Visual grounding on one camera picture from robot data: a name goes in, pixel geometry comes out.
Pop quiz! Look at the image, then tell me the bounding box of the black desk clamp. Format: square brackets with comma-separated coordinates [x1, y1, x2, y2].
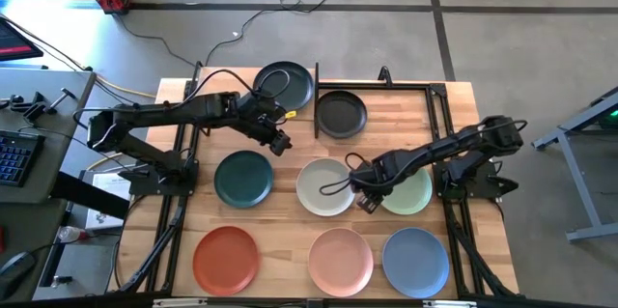
[0, 86, 78, 124]

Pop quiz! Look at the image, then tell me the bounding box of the white paper booklet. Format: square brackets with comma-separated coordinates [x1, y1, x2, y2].
[84, 171, 134, 231]

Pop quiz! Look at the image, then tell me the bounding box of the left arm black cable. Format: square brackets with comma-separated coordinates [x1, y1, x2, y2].
[185, 67, 292, 106]

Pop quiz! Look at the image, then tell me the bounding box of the grey metal stand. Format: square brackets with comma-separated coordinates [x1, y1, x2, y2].
[530, 86, 618, 244]

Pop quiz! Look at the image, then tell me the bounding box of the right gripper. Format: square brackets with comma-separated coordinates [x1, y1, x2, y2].
[350, 153, 395, 215]

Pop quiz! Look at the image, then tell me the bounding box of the black plate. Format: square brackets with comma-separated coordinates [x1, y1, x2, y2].
[316, 89, 369, 139]

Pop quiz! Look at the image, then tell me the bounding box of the grey desk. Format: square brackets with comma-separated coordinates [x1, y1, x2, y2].
[0, 67, 98, 308]

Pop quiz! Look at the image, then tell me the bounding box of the light grey plate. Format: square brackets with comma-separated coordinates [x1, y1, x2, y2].
[295, 156, 357, 217]

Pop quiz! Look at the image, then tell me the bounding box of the dark slate plate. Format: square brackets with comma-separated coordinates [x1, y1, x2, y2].
[252, 60, 316, 112]

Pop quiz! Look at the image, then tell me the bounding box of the mint green plate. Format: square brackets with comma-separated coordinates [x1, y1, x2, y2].
[379, 165, 434, 216]

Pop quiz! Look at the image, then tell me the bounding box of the dark green plate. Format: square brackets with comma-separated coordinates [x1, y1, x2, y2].
[213, 149, 275, 210]

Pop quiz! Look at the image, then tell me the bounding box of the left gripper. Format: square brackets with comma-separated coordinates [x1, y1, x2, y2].
[236, 91, 294, 158]

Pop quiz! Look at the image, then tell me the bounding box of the device with green light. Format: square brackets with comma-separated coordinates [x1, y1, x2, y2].
[591, 98, 618, 130]

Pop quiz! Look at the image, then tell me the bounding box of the clear water bottle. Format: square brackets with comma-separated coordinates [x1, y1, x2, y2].
[56, 225, 93, 245]

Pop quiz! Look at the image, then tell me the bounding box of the black computer mouse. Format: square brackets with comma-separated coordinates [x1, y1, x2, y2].
[0, 251, 38, 294]

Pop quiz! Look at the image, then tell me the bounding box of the laptop screen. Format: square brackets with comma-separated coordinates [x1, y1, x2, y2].
[0, 16, 44, 63]

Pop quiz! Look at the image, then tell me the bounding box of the blue plate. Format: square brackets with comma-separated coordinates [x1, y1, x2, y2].
[381, 226, 451, 299]

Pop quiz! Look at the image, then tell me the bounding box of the black keyboard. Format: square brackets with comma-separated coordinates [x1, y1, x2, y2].
[0, 128, 47, 188]

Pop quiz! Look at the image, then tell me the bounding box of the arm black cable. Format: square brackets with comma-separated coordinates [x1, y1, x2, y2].
[185, 67, 292, 106]
[319, 152, 369, 197]

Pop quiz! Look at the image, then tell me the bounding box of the black desk support bar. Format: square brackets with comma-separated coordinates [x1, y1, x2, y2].
[49, 171, 131, 221]

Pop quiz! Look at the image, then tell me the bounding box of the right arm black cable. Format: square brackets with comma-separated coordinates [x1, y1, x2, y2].
[319, 152, 369, 197]

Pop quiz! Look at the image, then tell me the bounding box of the terracotta orange plate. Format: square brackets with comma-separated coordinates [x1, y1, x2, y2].
[191, 225, 261, 297]

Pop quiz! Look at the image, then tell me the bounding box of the pink plate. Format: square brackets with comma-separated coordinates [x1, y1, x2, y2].
[307, 227, 375, 298]

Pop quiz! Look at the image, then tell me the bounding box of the black aluminium table frame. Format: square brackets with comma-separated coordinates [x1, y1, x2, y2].
[108, 64, 521, 308]

